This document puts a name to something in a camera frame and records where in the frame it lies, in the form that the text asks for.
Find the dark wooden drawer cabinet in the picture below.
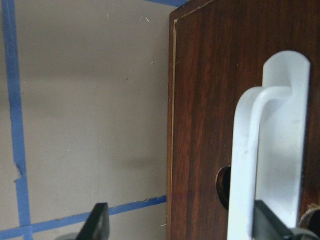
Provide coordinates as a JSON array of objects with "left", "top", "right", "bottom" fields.
[{"left": 166, "top": 0, "right": 320, "bottom": 240}]

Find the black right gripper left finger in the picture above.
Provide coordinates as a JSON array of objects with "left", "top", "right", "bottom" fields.
[{"left": 56, "top": 202, "right": 110, "bottom": 240}]

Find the white drawer handle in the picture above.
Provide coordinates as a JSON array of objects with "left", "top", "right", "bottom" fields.
[{"left": 227, "top": 50, "right": 311, "bottom": 240}]

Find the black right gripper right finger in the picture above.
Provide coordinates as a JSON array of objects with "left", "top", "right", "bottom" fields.
[{"left": 252, "top": 200, "right": 320, "bottom": 240}]

